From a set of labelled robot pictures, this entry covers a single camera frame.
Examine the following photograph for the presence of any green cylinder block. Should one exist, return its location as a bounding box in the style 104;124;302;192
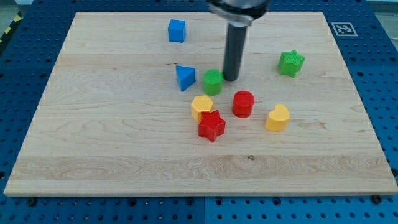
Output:
203;69;223;96

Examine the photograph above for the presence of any red star block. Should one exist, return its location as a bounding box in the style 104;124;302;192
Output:
198;110;226;142

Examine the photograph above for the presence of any green star block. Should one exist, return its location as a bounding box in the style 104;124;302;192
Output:
278;50;305;78

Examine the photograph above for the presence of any yellow hexagon block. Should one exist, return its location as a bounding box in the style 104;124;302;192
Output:
190;95;214;123

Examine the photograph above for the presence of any blue triangle block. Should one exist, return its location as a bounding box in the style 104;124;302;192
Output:
176;65;196;91

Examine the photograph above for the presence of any red cylinder block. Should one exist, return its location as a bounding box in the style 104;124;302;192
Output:
232;90;255;118

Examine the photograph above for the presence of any wooden board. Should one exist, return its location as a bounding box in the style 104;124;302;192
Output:
4;12;397;197

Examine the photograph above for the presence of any yellow heart block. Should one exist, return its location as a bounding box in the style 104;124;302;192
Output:
264;104;290;132

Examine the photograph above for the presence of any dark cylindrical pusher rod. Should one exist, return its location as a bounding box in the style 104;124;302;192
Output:
223;23;247;81

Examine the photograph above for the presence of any blue cube block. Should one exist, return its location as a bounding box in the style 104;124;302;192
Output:
167;19;186;43

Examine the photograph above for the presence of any white fiducial marker tag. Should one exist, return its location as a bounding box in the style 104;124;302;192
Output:
331;22;358;37

